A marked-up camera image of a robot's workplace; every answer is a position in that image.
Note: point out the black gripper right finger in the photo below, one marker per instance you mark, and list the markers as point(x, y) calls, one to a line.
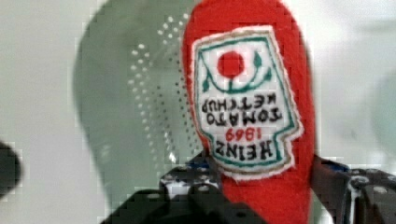
point(354, 196)

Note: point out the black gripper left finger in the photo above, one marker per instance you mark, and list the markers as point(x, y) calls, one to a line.
point(188, 194)

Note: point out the red plush ketchup bottle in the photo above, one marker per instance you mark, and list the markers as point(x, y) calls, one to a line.
point(249, 87)

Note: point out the black cylindrical cup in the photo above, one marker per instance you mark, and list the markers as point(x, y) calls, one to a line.
point(10, 169)

